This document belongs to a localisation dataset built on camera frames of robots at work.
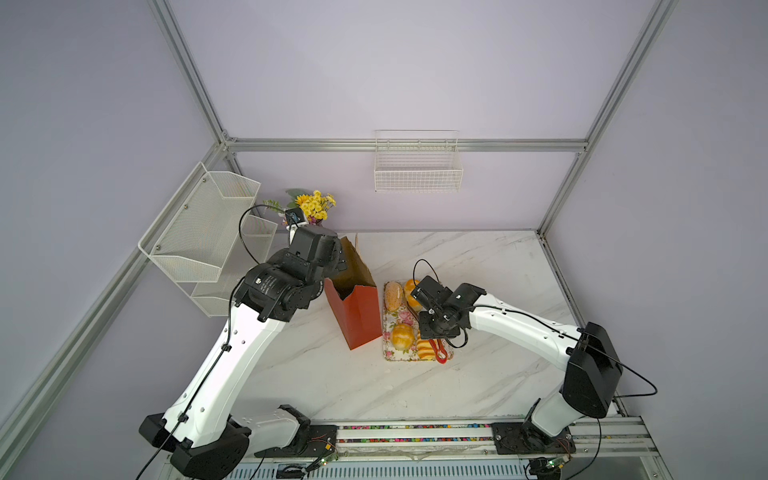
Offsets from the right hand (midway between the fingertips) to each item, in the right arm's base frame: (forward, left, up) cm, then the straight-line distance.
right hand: (431, 334), depth 82 cm
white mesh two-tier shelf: (+17, +60, +22) cm, 66 cm away
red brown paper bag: (+2, +20, +16) cm, 26 cm away
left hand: (+7, +28, +26) cm, 39 cm away
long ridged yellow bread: (-3, +2, -5) cm, 6 cm away
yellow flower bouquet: (+34, +34, +19) cm, 51 cm away
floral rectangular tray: (+10, +7, -8) cm, 15 cm away
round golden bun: (+2, +8, -5) cm, 10 cm away
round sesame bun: (+15, +10, -4) cm, 19 cm away
